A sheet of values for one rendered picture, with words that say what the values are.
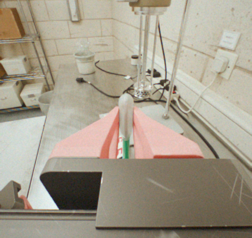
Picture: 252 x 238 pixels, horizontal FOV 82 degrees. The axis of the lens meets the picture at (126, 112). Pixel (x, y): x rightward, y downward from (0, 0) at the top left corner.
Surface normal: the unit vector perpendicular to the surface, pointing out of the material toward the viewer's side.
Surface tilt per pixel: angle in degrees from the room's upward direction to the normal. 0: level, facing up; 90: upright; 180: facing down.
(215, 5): 87
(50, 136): 0
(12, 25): 89
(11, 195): 31
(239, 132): 90
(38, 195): 0
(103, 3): 90
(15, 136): 0
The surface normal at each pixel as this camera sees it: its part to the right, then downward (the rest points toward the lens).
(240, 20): -0.96, 0.17
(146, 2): -0.29, 0.58
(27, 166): 0.00, -0.80
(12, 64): 0.19, 0.62
